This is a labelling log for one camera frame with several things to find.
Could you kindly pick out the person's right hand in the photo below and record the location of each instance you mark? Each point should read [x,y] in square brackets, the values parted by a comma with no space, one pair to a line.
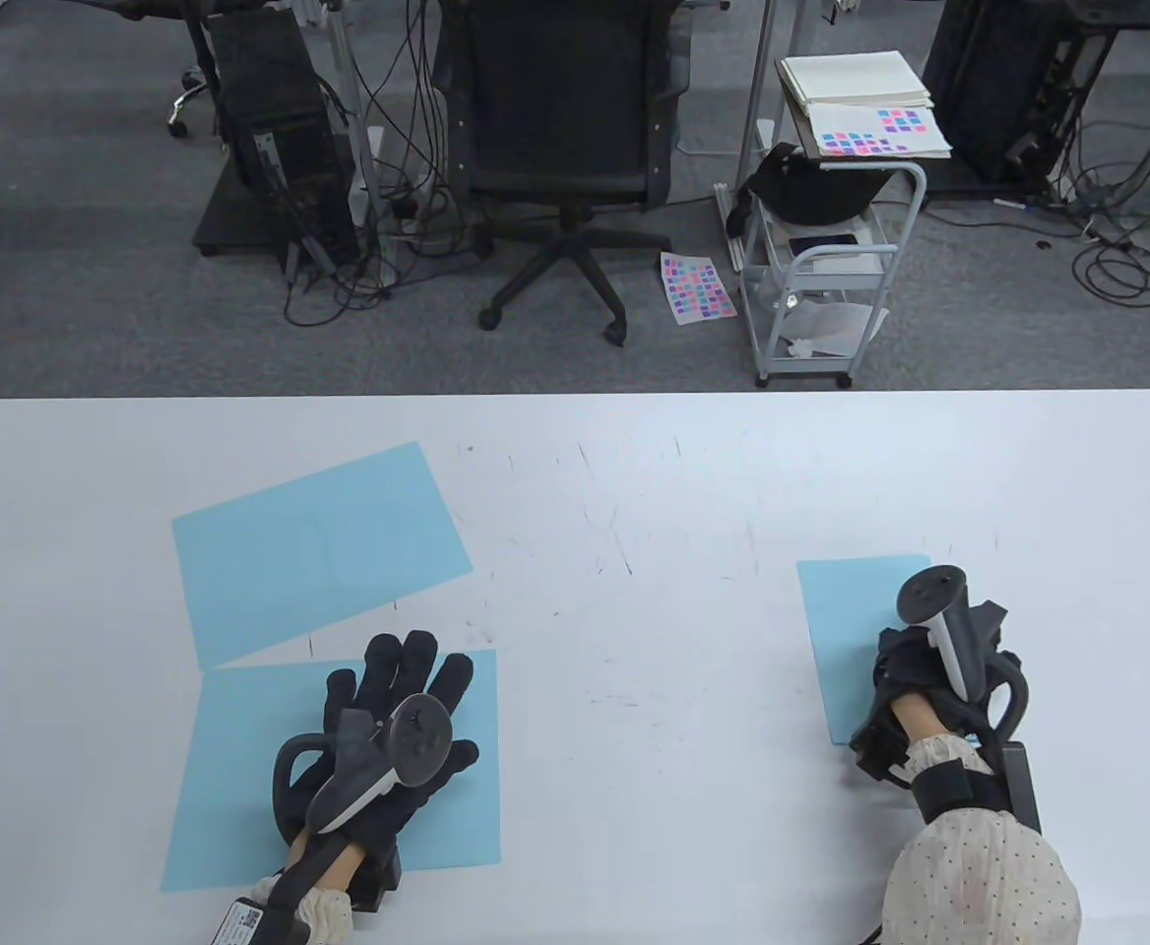
[920,669]

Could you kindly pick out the person's left hand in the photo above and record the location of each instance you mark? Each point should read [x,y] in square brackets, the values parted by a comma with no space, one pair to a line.
[408,797]

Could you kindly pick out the person's right fingers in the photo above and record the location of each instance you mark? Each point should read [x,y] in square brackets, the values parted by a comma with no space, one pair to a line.
[902,658]

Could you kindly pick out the person's left thumb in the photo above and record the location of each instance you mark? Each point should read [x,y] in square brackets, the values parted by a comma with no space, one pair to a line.
[461,760]

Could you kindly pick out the person's left little finger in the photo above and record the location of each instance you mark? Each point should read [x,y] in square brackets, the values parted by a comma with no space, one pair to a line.
[341,699]

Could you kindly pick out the person's left middle finger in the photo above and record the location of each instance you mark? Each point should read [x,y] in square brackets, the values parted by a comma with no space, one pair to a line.
[418,664]

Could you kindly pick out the person's left forearm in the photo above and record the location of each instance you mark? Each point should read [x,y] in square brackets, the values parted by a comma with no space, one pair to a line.
[324,915]

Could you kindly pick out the person's right forearm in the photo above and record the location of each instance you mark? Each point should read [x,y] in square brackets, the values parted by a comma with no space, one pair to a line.
[979,876]

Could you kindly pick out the grey controller on left glove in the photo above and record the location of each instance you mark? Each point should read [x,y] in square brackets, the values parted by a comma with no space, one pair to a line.
[408,738]

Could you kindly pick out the grey controller on glove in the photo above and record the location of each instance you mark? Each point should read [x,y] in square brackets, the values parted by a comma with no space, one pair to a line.
[408,738]
[934,596]

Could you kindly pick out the small light blue paper sheet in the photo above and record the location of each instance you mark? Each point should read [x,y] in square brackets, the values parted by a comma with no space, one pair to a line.
[846,630]

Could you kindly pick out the grey controller on right glove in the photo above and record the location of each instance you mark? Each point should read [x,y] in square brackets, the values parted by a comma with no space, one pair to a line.
[934,596]

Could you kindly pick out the square light blue paper sheet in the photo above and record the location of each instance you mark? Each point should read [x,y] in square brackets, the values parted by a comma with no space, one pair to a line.
[240,787]

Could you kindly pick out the large light blue paper sheet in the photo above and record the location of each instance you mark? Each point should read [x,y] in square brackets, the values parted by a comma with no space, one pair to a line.
[324,551]

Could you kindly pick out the white labelled wrist device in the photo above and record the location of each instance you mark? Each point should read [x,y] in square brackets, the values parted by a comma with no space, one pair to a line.
[245,923]

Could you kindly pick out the crumpled white papers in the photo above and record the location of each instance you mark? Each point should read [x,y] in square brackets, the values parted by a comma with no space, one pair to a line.
[836,330]

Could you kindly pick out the white rolling cart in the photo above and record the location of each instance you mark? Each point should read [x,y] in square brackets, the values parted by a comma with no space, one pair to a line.
[831,271]

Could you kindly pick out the black tablet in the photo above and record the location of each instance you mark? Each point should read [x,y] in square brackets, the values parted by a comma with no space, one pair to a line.
[824,243]

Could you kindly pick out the small sheet with coloured stickers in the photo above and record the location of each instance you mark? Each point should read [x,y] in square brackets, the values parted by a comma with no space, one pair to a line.
[697,287]

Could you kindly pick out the black bag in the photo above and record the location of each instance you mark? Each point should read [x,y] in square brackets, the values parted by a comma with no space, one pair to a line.
[811,187]

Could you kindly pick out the black low platform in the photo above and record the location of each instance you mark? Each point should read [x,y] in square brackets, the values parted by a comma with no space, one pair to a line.
[230,221]

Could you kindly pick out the white sheet with coloured stickers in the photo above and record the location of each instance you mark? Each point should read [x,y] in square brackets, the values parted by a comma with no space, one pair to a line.
[875,133]

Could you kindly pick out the black office chair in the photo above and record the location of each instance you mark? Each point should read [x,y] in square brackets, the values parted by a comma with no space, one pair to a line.
[560,108]

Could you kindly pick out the black computer tower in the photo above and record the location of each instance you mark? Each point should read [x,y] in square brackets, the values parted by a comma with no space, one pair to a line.
[275,108]

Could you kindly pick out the black equipment rack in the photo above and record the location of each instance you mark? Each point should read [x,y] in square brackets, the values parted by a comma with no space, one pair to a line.
[1008,89]

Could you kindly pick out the stack of white notebooks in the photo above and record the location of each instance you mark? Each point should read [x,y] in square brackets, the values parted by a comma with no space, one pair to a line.
[856,79]

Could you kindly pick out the chrome chair base with wheel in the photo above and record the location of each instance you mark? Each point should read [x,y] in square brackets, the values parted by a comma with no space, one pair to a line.
[186,98]

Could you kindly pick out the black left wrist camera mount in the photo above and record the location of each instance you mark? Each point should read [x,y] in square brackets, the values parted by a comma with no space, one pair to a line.
[378,881]

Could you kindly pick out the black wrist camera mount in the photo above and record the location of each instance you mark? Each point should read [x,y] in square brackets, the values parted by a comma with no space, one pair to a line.
[378,881]
[1020,787]

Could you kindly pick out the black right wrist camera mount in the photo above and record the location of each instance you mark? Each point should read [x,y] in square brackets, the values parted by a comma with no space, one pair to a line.
[1020,787]

